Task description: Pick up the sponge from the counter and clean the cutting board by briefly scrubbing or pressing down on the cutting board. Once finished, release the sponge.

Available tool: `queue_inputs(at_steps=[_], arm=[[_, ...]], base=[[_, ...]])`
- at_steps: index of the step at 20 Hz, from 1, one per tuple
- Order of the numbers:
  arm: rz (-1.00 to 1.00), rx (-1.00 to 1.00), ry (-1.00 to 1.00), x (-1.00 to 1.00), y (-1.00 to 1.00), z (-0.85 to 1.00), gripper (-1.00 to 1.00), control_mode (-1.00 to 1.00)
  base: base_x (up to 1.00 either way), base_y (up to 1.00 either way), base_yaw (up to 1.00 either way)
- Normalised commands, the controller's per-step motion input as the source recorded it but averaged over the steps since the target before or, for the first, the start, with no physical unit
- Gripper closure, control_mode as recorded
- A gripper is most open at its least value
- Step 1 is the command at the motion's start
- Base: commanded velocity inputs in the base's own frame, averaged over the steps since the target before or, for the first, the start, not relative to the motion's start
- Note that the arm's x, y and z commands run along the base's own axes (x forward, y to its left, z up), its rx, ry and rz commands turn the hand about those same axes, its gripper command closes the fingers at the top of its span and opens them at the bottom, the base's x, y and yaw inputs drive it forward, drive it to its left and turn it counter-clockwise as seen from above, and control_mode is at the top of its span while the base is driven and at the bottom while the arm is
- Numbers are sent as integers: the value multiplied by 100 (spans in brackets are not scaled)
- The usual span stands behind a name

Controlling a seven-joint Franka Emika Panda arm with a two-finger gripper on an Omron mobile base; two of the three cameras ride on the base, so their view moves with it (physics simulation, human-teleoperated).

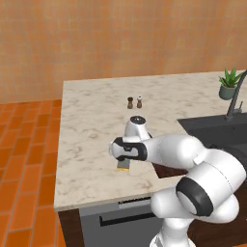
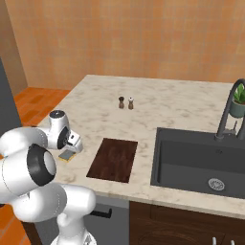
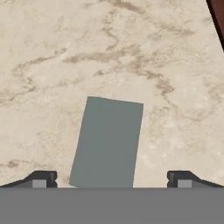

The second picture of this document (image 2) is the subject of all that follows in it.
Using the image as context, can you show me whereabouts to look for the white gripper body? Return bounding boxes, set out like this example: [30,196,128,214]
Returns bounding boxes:
[66,137,84,154]

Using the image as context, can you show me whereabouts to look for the yellow and grey sponge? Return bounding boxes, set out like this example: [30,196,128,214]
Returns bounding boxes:
[57,149,77,163]

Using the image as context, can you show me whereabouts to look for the dark wooden cutting board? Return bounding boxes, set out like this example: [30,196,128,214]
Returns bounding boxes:
[85,137,139,184]

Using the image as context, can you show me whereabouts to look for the dark grey fridge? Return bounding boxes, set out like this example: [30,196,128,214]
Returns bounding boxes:
[0,56,23,138]

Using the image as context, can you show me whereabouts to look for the grey dishwasher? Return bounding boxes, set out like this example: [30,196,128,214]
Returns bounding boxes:
[33,194,130,245]

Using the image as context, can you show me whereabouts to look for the dark grey sink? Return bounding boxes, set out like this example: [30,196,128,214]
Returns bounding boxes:
[149,126,245,200]

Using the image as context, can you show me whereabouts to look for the dark wooden cupboard door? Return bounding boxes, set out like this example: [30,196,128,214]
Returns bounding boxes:
[128,200,245,245]

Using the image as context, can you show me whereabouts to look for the black tap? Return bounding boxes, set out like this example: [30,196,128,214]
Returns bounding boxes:
[214,78,245,142]

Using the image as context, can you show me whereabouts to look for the green potted plant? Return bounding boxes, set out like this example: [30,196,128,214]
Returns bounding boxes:
[230,83,245,120]

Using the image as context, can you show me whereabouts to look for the black dishwasher handle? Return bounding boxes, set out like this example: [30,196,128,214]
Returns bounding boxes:
[90,208,113,219]

